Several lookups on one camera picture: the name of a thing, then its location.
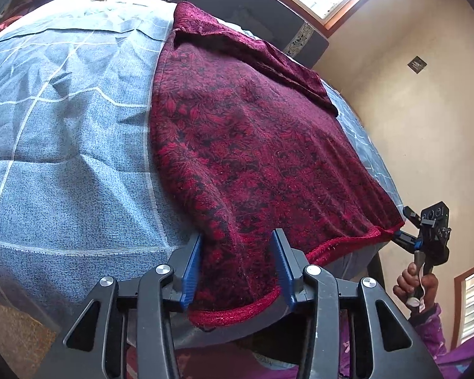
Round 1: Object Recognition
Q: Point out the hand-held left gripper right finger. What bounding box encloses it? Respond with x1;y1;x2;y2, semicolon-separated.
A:
270;228;445;379

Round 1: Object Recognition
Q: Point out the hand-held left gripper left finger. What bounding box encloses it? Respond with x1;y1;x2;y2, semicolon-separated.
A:
35;234;204;379

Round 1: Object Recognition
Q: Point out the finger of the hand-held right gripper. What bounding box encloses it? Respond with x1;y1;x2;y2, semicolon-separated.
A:
403;206;421;227
393;231;421;249

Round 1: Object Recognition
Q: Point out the red patterned knit garment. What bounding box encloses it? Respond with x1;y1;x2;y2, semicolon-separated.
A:
148;1;404;328

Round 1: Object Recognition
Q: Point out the person's right forearm purple sleeve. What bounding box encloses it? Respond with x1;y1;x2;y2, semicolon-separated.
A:
409;303;448;360

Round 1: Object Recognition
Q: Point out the person's right hand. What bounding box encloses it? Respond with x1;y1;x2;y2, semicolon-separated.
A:
393;264;439;316

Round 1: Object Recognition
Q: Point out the blue checked bedsheet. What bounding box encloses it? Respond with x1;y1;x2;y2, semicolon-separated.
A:
0;0;404;348

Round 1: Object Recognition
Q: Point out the grey headboard with patterned bands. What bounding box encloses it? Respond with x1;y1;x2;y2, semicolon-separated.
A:
134;0;330;68

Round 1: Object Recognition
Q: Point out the dark wall switch plate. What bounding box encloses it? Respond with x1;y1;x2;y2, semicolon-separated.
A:
408;56;427;75

